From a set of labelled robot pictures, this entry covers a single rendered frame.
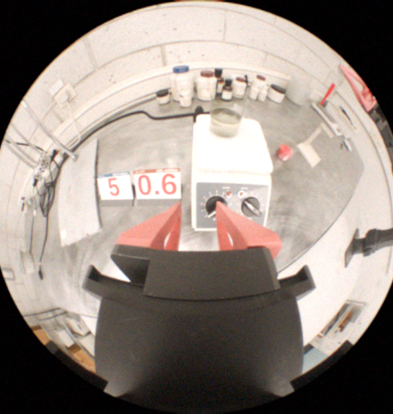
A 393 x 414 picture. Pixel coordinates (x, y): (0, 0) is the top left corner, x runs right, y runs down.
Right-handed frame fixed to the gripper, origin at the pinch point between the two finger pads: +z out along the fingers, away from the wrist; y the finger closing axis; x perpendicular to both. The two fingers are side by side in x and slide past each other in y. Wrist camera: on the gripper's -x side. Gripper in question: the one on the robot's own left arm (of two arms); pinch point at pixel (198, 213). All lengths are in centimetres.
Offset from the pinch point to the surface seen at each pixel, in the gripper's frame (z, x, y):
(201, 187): 8.2, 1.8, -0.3
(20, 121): 6, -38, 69
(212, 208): 6.2, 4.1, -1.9
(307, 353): -127, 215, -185
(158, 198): 12.1, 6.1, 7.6
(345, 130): 48, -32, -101
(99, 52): 22, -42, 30
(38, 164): 3.6, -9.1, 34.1
